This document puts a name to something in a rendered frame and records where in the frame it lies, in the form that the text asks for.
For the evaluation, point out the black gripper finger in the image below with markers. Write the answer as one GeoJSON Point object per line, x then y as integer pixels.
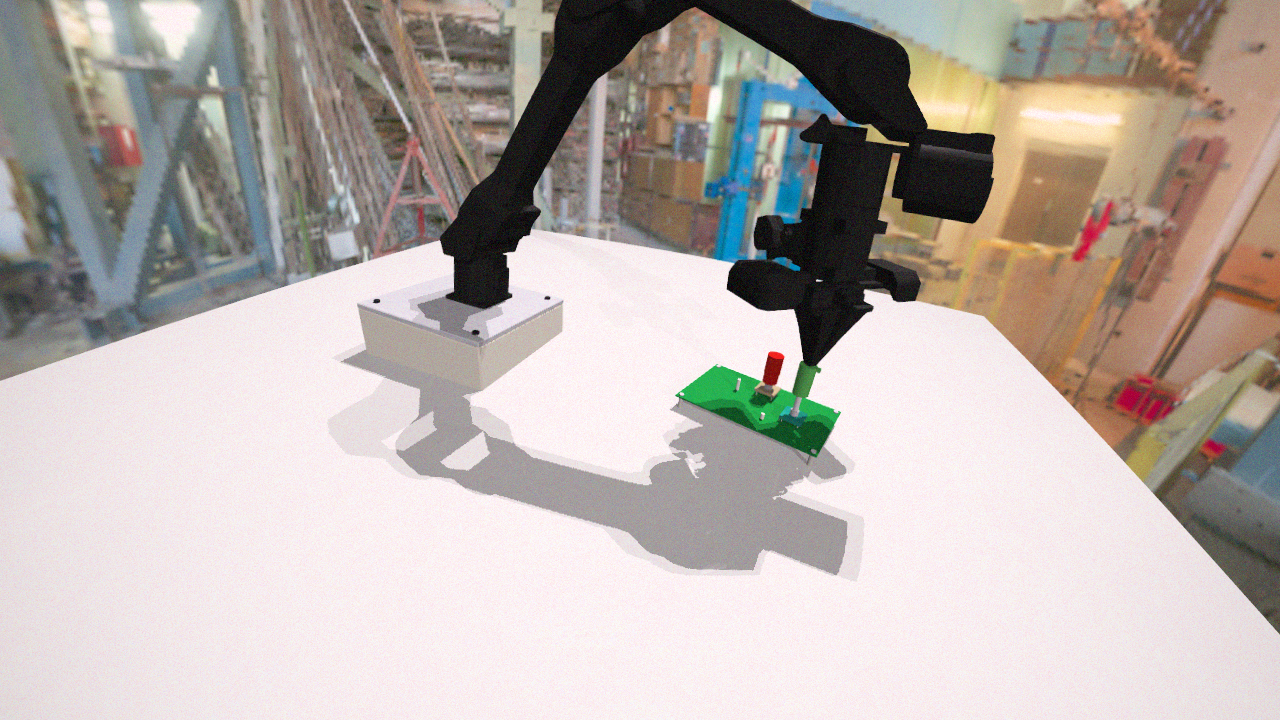
{"type": "Point", "coordinates": [850, 314]}
{"type": "Point", "coordinates": [815, 326]}

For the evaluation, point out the green circuit board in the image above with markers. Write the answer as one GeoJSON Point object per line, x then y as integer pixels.
{"type": "Point", "coordinates": [758, 405]}

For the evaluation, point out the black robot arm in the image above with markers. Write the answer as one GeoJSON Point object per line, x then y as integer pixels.
{"type": "Point", "coordinates": [862, 73]}

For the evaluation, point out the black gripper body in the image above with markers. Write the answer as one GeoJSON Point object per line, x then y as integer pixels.
{"type": "Point", "coordinates": [838, 242]}

